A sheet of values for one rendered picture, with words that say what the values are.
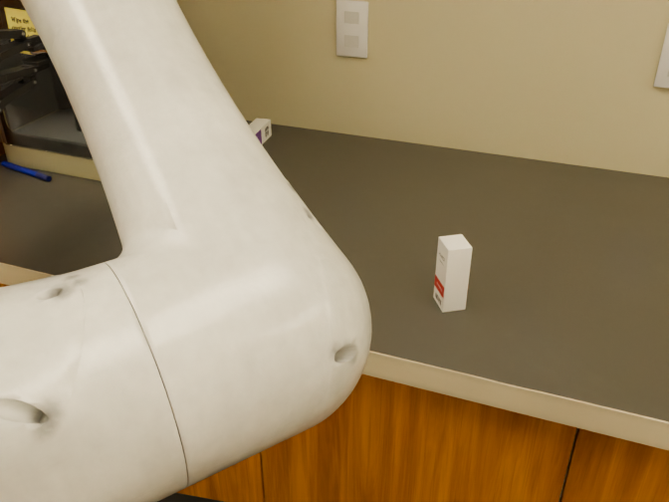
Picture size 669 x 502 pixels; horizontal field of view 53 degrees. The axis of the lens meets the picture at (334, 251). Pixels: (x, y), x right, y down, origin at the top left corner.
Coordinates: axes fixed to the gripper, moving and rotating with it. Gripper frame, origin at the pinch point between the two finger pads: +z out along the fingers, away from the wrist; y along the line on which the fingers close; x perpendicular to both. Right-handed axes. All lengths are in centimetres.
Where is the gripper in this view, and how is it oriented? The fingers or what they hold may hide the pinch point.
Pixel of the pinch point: (43, 50)
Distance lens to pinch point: 126.5
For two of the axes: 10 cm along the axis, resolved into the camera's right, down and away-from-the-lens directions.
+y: -0.1, -8.6, -5.1
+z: 3.6, -4.8, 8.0
